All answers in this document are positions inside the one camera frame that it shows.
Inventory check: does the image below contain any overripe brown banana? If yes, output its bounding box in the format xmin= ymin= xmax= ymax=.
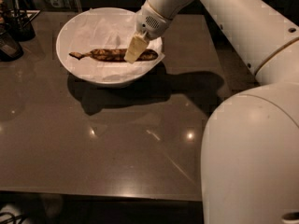
xmin=69 ymin=49 xmax=158 ymax=63

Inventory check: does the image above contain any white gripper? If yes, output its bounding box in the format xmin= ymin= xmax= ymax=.
xmin=124 ymin=1 xmax=171 ymax=63

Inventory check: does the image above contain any black wire utensil holder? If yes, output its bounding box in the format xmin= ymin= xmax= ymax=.
xmin=7 ymin=0 xmax=36 ymax=42

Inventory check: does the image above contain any dark glass jar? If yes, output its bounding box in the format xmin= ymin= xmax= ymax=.
xmin=0 ymin=23 xmax=23 ymax=62

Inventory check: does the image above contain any white paper sheet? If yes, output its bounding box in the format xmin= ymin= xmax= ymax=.
xmin=66 ymin=8 xmax=164 ymax=85

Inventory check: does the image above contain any white ceramic bowl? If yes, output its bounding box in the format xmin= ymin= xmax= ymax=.
xmin=56 ymin=7 xmax=164 ymax=88

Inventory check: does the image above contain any black cable on floor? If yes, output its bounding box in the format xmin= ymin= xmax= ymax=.
xmin=0 ymin=211 xmax=36 ymax=224

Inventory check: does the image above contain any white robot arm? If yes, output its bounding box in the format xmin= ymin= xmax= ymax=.
xmin=128 ymin=0 xmax=299 ymax=224

